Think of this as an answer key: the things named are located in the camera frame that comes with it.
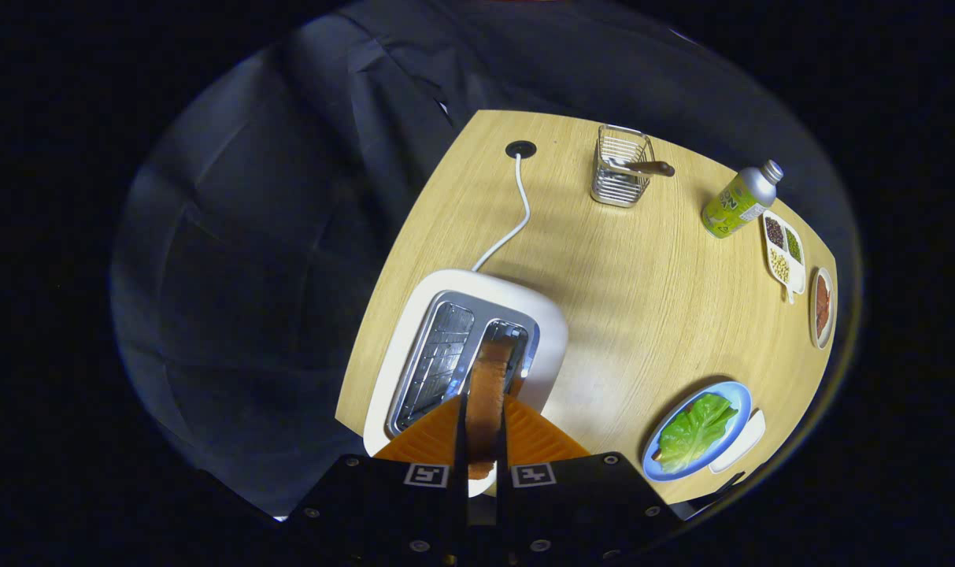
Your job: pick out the pile of pale soybeans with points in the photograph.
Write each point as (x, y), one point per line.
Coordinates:
(779, 266)

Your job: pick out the green lettuce leaf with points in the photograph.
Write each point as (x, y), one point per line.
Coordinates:
(694, 433)

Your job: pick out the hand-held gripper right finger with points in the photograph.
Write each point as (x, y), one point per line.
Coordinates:
(502, 441)

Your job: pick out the white divided tray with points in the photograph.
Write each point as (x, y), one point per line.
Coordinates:
(796, 276)

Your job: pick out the white toaster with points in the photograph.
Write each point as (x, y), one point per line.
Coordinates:
(446, 282)

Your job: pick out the white round plate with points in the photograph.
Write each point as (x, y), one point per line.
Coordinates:
(814, 331)

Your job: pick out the blue plate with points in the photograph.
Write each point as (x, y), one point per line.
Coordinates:
(733, 398)

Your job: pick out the toasted bread slice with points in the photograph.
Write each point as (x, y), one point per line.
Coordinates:
(489, 394)

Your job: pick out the pile of dark red beans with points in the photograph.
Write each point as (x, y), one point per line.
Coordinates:
(775, 232)

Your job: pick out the green label metal bottle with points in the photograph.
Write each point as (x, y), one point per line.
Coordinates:
(733, 205)

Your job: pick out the pale shallow bowl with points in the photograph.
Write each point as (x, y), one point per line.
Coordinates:
(741, 445)

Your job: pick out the pile of green beans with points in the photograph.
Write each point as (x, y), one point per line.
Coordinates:
(793, 244)

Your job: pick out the brown meat piece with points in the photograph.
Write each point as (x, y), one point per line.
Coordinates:
(823, 323)
(822, 293)

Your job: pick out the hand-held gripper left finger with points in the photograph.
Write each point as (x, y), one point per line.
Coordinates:
(461, 441)

